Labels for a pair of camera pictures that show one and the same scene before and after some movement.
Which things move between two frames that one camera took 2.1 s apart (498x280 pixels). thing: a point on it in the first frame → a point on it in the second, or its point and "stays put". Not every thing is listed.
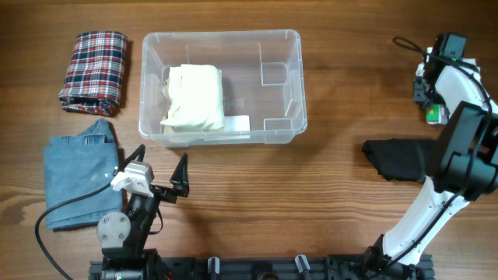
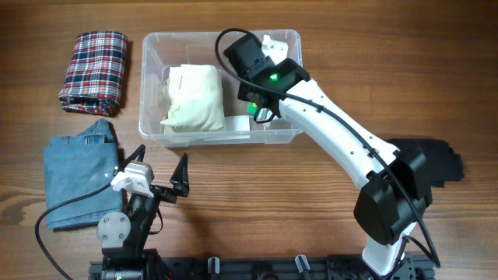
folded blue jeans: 78,165 stays put
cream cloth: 195,97 stays put
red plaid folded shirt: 92,82 stays put
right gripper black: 428,99 → 244,92
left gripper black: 179,178 stays put
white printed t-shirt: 436,113 → 263,115
